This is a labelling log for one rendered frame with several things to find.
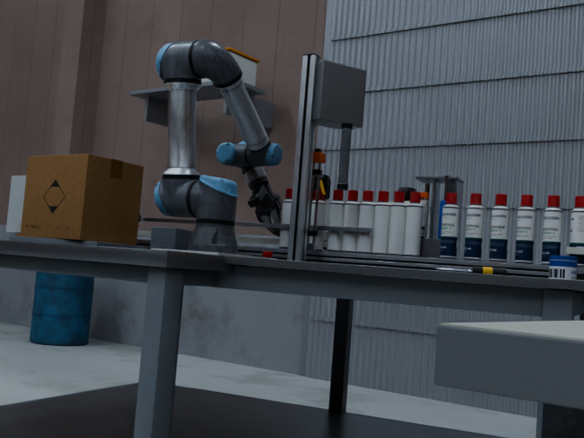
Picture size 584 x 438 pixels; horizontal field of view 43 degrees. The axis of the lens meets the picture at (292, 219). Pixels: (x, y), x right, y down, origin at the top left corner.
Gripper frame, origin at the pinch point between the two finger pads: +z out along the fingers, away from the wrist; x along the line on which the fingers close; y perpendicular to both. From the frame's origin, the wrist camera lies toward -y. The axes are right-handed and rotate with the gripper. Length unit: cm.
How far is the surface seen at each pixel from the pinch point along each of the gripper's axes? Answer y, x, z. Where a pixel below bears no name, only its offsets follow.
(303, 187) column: -16.2, -20.6, -4.0
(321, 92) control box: -18, -39, -28
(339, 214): -1.5, -23.2, 5.2
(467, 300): -60, -59, 53
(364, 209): -2.2, -31.7, 8.2
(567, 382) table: -192, -84, 69
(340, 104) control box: -11.7, -41.4, -23.4
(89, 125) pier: 374, 290, -310
